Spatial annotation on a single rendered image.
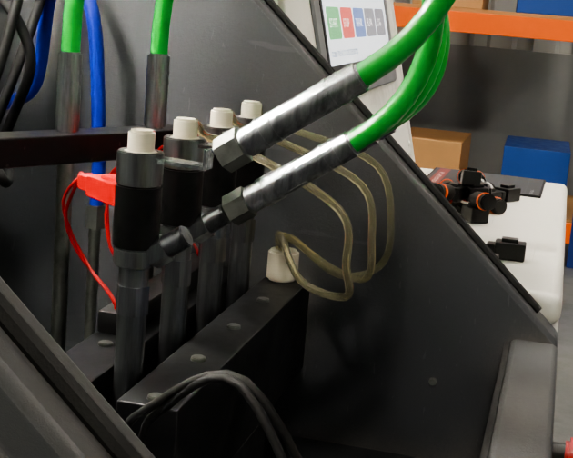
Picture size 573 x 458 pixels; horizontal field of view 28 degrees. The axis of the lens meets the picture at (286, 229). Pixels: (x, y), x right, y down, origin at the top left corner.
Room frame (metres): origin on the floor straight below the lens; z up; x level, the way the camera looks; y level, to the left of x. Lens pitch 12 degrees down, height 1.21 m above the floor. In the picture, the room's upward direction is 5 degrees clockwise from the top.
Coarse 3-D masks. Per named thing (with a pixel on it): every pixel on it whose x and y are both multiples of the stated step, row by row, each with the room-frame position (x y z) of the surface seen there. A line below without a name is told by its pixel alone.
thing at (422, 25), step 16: (432, 0) 0.63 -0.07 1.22; (448, 0) 0.62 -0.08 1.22; (416, 16) 0.63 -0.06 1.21; (432, 16) 0.62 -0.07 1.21; (400, 32) 0.63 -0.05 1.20; (416, 32) 0.63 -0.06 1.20; (432, 32) 0.63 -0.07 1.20; (384, 48) 0.63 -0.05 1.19; (400, 48) 0.63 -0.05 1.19; (416, 48) 0.63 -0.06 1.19; (368, 64) 0.63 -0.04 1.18; (384, 64) 0.63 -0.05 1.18; (400, 64) 0.63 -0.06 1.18; (368, 80) 0.63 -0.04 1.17
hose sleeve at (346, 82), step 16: (352, 64) 0.64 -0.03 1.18; (320, 80) 0.64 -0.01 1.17; (336, 80) 0.63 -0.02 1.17; (352, 80) 0.63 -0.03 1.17; (304, 96) 0.64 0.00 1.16; (320, 96) 0.64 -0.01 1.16; (336, 96) 0.63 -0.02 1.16; (352, 96) 0.64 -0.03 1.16; (272, 112) 0.65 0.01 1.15; (288, 112) 0.64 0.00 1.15; (304, 112) 0.64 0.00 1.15; (320, 112) 0.64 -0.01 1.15; (240, 128) 0.65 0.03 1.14; (256, 128) 0.64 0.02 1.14; (272, 128) 0.64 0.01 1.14; (288, 128) 0.64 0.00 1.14; (240, 144) 0.65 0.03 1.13; (256, 144) 0.64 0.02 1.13; (272, 144) 0.65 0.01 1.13
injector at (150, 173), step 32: (128, 160) 0.66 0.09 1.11; (128, 192) 0.66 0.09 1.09; (160, 192) 0.67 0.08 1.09; (128, 224) 0.66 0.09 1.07; (128, 256) 0.66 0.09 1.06; (160, 256) 0.66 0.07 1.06; (128, 288) 0.66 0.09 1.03; (128, 320) 0.66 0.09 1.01; (128, 352) 0.66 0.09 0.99; (128, 384) 0.66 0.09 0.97
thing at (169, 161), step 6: (156, 162) 0.66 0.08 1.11; (162, 162) 0.66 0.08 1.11; (168, 162) 0.66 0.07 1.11; (174, 162) 0.66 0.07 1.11; (180, 162) 0.66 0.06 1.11; (186, 162) 0.66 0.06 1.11; (192, 162) 0.66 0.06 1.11; (198, 162) 0.67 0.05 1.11; (192, 168) 0.65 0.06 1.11; (198, 168) 0.65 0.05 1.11; (204, 168) 0.65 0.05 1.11; (210, 168) 0.66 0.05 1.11
